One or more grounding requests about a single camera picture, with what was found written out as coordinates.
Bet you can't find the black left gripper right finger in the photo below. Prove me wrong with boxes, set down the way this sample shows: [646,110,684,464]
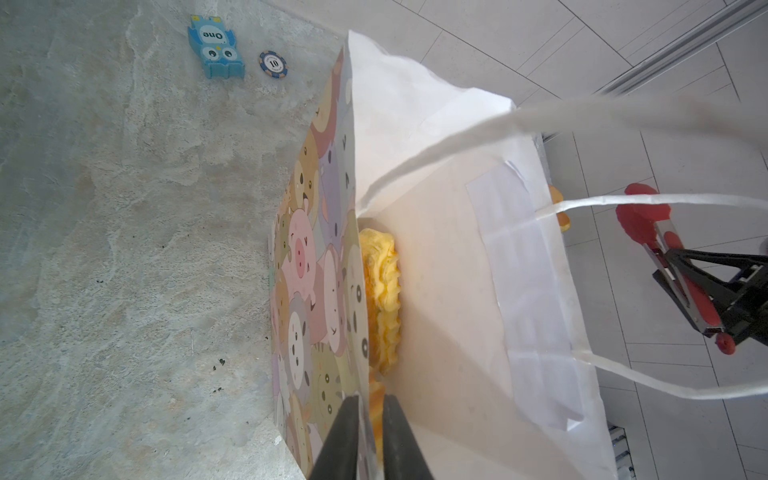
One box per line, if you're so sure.
[382,394,434,480]

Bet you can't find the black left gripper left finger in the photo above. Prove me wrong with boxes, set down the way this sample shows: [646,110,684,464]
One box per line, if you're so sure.
[308,395,359,480]

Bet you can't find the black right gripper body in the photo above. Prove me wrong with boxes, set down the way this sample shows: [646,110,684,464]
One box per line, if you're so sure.
[667,249,767,346]

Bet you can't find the red kitchen tongs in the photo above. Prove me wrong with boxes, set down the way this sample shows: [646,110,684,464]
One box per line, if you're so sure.
[616,204,736,355]

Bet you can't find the cartoon animal paper bag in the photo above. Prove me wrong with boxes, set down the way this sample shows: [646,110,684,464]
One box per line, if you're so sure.
[270,31,767,479]

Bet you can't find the braided yellow fake bread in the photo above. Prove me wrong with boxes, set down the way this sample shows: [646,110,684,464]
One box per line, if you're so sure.
[359,228,401,376]

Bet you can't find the ridged yellow fake bread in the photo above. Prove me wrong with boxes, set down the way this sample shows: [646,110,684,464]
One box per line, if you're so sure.
[369,369,386,465]

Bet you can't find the blue poker chip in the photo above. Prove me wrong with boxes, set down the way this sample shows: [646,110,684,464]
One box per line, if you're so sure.
[259,50,288,79]

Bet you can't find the blue owl toy block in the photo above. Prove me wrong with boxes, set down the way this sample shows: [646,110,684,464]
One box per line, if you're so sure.
[187,15,245,79]

